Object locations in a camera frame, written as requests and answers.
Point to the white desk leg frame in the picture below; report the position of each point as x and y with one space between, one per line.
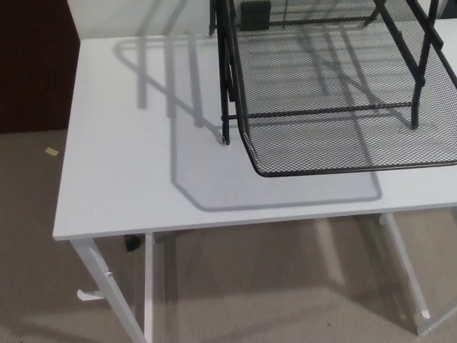
407 271
107 286

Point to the dark brown wooden panel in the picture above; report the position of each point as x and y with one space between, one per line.
32 64

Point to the black mesh file tray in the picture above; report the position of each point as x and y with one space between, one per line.
321 9
321 143

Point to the white desk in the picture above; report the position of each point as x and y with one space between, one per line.
118 178

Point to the white desk hook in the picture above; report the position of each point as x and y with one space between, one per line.
87 296

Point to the yellow tape piece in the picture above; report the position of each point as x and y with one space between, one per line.
51 151

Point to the small black box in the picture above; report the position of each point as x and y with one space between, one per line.
255 16

